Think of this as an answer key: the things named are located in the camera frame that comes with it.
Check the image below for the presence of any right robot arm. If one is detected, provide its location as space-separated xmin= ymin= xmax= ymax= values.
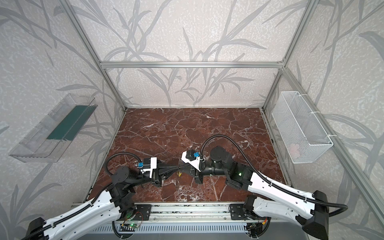
xmin=181 ymin=146 xmax=330 ymax=240

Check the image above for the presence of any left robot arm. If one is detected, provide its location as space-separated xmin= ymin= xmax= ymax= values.
xmin=25 ymin=158 xmax=180 ymax=240

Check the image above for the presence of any small circuit board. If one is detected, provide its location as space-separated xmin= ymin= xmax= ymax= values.
xmin=120 ymin=223 xmax=141 ymax=232

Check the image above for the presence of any green felt pad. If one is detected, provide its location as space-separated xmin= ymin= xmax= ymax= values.
xmin=47 ymin=105 xmax=97 ymax=141

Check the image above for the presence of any pink object in basket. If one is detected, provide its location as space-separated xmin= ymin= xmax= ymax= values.
xmin=288 ymin=144 xmax=301 ymax=158

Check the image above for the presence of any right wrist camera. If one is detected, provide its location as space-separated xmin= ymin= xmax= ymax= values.
xmin=181 ymin=150 xmax=204 ymax=172

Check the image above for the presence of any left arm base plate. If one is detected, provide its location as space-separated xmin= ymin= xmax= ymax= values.
xmin=125 ymin=204 xmax=152 ymax=222

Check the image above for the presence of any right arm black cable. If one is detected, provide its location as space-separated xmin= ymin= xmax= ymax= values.
xmin=200 ymin=134 xmax=349 ymax=217

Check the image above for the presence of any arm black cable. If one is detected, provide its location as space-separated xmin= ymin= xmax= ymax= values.
xmin=200 ymin=134 xmax=349 ymax=217
xmin=20 ymin=152 xmax=142 ymax=240

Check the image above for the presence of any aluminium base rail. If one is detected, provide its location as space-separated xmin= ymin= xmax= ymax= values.
xmin=62 ymin=201 xmax=313 ymax=224

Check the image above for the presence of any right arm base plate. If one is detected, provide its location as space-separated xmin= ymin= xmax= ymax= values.
xmin=229 ymin=203 xmax=248 ymax=221

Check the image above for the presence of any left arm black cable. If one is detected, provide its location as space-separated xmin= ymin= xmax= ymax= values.
xmin=20 ymin=152 xmax=142 ymax=240

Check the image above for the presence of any clear plastic wall bin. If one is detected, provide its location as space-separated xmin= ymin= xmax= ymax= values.
xmin=9 ymin=94 xmax=98 ymax=163

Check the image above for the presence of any white wire mesh basket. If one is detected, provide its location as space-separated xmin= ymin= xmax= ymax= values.
xmin=272 ymin=91 xmax=333 ymax=164

